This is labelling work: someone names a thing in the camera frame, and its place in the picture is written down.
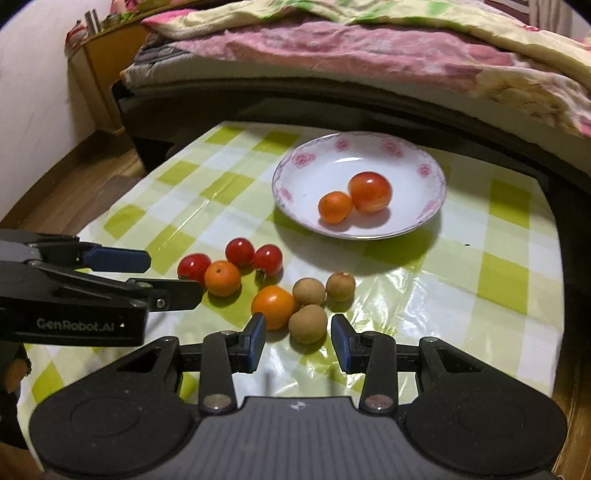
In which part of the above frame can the dark bed frame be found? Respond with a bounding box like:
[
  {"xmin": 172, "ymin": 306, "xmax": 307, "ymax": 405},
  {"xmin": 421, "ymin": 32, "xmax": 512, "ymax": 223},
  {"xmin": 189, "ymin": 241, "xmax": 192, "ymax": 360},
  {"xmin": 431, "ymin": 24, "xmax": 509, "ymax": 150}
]
[{"xmin": 111, "ymin": 78, "xmax": 590, "ymax": 255}]

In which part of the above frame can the cream floral quilt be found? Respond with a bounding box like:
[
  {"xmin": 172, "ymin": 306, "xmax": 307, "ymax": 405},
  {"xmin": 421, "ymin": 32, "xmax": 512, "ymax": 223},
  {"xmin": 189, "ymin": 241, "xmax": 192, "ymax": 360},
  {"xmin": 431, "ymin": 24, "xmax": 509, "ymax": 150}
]
[{"xmin": 142, "ymin": 0, "xmax": 591, "ymax": 93}]

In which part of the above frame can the mandarin orange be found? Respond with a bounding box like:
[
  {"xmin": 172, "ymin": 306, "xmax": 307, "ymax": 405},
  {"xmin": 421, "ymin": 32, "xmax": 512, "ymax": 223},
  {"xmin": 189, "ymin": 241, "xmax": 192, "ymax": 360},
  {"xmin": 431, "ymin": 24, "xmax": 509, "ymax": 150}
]
[
  {"xmin": 204, "ymin": 260, "xmax": 242, "ymax": 298},
  {"xmin": 250, "ymin": 285, "xmax": 300, "ymax": 330},
  {"xmin": 318, "ymin": 191, "xmax": 353, "ymax": 225}
]

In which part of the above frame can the longan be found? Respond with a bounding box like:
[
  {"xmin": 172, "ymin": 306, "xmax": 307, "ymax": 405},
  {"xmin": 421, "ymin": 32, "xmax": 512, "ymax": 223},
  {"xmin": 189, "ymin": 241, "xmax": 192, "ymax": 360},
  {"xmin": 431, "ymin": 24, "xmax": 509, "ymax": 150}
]
[
  {"xmin": 293, "ymin": 277, "xmax": 327, "ymax": 306},
  {"xmin": 288, "ymin": 304, "xmax": 328, "ymax": 344},
  {"xmin": 325, "ymin": 272, "xmax": 356, "ymax": 303}
]

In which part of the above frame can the large red-orange tomato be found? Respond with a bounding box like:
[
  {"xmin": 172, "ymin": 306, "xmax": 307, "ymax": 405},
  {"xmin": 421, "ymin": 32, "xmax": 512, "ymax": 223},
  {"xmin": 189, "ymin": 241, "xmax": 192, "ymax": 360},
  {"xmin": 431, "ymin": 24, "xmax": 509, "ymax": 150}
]
[{"xmin": 348, "ymin": 171, "xmax": 393, "ymax": 214}]

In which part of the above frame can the longan front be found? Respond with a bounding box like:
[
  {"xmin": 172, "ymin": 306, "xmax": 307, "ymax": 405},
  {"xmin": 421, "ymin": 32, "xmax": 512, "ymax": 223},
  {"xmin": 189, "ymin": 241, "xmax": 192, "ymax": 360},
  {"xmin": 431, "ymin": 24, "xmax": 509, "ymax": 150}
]
[{"xmin": 288, "ymin": 304, "xmax": 328, "ymax": 344}]

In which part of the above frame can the pink floral bed sheet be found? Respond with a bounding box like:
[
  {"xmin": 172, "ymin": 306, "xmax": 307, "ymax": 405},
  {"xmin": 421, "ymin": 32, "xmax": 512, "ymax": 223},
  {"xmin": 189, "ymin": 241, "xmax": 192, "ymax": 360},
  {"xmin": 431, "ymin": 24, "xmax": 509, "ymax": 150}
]
[{"xmin": 170, "ymin": 18, "xmax": 591, "ymax": 139}]

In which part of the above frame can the cherry tomato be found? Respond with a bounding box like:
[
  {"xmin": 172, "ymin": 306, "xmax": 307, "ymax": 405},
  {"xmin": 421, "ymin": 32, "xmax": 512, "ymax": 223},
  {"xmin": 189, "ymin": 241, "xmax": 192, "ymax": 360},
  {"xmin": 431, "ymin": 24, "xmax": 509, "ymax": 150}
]
[
  {"xmin": 252, "ymin": 244, "xmax": 283, "ymax": 277},
  {"xmin": 225, "ymin": 237, "xmax": 256, "ymax": 269},
  {"xmin": 176, "ymin": 253, "xmax": 211, "ymax": 286}
]

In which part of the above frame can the wooden bedside cabinet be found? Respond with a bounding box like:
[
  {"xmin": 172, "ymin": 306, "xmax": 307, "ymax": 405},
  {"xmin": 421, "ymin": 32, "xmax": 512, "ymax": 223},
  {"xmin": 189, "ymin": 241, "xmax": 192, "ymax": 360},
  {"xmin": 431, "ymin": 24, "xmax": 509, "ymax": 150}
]
[{"xmin": 66, "ymin": 8, "xmax": 187, "ymax": 135}]

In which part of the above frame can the white floral plate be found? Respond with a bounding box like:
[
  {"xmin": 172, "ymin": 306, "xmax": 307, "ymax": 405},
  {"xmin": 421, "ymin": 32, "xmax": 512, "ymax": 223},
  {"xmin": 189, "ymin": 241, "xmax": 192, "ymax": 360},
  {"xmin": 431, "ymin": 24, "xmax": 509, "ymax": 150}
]
[{"xmin": 271, "ymin": 132, "xmax": 447, "ymax": 240}]

